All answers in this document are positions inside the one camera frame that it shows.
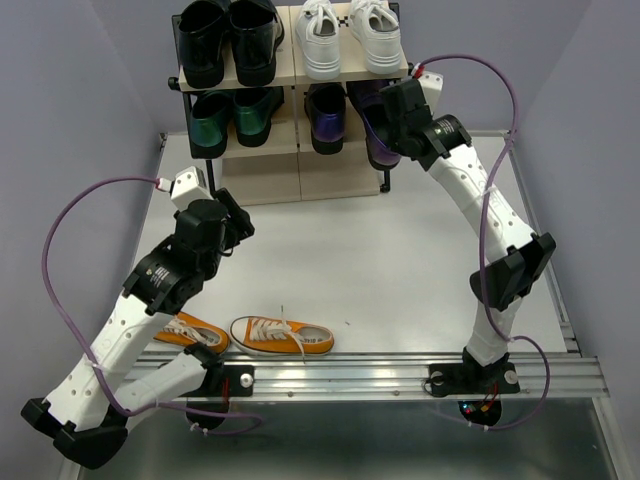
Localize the purple loafer one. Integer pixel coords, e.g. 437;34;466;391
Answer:
346;79;401;171
304;82;346;155

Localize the white sneaker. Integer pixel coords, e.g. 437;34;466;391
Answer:
349;0;401;75
295;0;341;81

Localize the orange sneaker one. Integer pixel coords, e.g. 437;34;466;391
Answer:
154;312;230;354
228;315;335;362

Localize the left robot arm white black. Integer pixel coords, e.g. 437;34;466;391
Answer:
21;189;255;470

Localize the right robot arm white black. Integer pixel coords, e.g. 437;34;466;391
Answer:
381;78;556;397

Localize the beige black-framed shoe shelf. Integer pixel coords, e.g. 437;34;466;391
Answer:
168;1;407;205

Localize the green loafer left one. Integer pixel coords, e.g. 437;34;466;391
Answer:
189;91;232;159

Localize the green loafer one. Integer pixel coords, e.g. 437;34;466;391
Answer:
233;87;284;148
189;91;232;159

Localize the green loafer right one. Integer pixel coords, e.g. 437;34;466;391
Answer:
233;87;284;148

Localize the black loafer right one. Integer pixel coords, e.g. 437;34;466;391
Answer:
229;0;285;87

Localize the black loafer one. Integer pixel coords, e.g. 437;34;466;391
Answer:
178;1;229;89
229;0;285;87

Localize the black loafer left one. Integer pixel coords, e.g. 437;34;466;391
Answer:
178;1;229;89

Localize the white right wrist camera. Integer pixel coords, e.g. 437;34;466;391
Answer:
416;71;443;112

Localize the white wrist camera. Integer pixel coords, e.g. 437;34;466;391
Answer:
416;71;443;112
170;166;212;211

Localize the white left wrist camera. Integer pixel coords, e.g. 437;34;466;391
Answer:
170;166;212;211

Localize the aluminium mounting rail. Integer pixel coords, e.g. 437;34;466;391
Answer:
225;353;609;403

